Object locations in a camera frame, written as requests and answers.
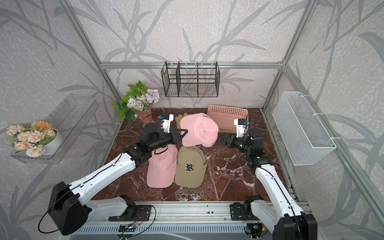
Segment pink baseball cap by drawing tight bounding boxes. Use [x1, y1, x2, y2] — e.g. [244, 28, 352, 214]
[147, 145, 178, 188]

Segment beige baseball cap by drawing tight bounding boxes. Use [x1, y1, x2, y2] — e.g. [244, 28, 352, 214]
[175, 146, 207, 188]

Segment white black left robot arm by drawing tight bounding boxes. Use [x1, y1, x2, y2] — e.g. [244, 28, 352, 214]
[46, 123, 189, 236]

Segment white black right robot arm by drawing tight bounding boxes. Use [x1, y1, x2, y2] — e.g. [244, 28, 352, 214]
[219, 128, 318, 240]

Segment yellow white work gloves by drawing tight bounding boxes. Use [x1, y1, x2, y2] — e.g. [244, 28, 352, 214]
[174, 113, 189, 129]

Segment pink glass vase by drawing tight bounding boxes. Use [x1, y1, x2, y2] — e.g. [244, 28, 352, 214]
[137, 106, 153, 124]

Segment pink plastic basket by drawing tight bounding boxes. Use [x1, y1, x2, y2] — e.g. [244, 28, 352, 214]
[208, 105, 249, 134]

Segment green and lilac flower bouquet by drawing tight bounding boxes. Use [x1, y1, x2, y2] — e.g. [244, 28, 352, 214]
[113, 81, 160, 123]

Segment white pot peach flowers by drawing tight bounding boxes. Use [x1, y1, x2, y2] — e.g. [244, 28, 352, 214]
[6, 121, 64, 158]

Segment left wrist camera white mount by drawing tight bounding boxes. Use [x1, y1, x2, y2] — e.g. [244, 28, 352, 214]
[159, 114, 174, 134]

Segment white mesh wall basket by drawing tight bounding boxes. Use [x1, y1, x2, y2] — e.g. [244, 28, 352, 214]
[273, 92, 337, 166]

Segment black wire wall basket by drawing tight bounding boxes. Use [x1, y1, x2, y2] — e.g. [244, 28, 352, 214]
[161, 62, 221, 98]

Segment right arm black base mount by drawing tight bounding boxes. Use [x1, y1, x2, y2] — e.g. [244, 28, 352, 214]
[230, 203, 258, 221]

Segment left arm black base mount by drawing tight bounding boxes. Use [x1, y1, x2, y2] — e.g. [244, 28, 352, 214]
[108, 205, 152, 222]

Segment clear acrylic wall shelf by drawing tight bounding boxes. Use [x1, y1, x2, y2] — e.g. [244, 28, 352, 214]
[11, 95, 99, 165]

